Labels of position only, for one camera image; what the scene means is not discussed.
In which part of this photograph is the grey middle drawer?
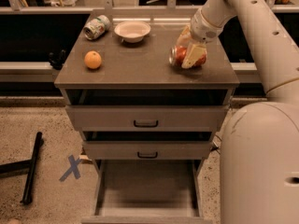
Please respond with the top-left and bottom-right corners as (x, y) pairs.
(82, 132), (212, 160)

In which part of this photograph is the orange fruit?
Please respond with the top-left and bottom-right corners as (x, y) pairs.
(84, 50), (102, 69)

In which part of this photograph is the grey bottom drawer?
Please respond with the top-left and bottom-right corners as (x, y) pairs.
(81, 160), (212, 224)

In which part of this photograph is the black clamp on rail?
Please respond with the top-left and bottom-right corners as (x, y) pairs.
(49, 49), (66, 70)

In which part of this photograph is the blue tape cross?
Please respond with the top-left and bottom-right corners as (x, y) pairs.
(59, 155), (81, 182)

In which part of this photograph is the black stand leg left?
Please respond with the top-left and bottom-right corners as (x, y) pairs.
(0, 132), (44, 205)

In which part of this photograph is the red coke can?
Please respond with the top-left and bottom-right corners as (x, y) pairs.
(168, 45), (207, 68)

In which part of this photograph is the grey drawer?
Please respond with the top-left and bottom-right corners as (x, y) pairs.
(82, 132), (212, 160)
(81, 160), (212, 224)
(64, 89), (232, 133)

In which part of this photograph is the grey drawer cabinet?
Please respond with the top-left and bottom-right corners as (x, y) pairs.
(54, 8), (240, 224)

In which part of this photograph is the grey top drawer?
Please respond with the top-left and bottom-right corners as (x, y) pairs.
(64, 89), (232, 133)

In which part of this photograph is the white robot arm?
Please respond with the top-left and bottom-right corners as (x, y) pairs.
(179, 0), (299, 224)

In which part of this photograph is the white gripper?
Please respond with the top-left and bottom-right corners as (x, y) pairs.
(176, 9), (223, 69)

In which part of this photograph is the white bowl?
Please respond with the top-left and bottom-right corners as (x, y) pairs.
(114, 21), (150, 43)

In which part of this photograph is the green white can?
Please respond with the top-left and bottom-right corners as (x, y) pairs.
(83, 15), (110, 40)

